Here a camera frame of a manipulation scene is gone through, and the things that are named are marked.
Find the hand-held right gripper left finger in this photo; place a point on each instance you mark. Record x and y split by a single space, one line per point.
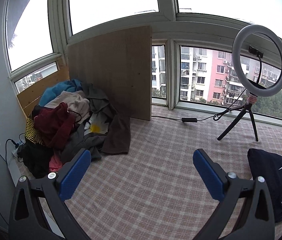
74 177

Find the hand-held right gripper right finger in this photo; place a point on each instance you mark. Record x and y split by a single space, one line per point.
207 175

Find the brown shirt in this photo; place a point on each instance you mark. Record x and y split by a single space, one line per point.
117 135

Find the pink garment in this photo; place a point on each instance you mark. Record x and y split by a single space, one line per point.
56 165

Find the white power strip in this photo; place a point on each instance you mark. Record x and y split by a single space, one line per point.
15 152

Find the grey printed shirt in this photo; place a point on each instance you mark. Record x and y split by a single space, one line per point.
81 140

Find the yellow black mesh garment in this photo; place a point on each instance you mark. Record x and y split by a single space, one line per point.
31 132

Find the pink plaid blanket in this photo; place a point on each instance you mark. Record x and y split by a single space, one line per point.
156 167

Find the dark red garment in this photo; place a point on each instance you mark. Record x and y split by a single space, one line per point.
53 127

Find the pine wood board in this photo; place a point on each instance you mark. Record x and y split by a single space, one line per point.
31 100

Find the navy folded shirt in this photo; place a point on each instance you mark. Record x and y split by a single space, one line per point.
268 180

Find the cream garment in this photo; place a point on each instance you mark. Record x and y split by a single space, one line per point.
78 105

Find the blue garment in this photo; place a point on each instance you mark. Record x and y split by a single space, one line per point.
56 90

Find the large wooden board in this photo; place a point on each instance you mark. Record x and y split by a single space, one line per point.
111 75

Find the black phone clip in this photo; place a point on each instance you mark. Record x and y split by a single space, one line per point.
255 50

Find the white window frame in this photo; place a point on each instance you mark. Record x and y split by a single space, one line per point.
166 5

